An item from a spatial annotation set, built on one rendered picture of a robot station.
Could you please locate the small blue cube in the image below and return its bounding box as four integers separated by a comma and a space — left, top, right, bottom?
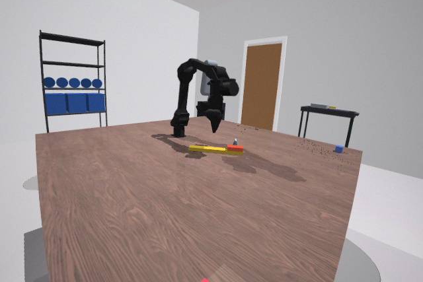
335, 145, 344, 153

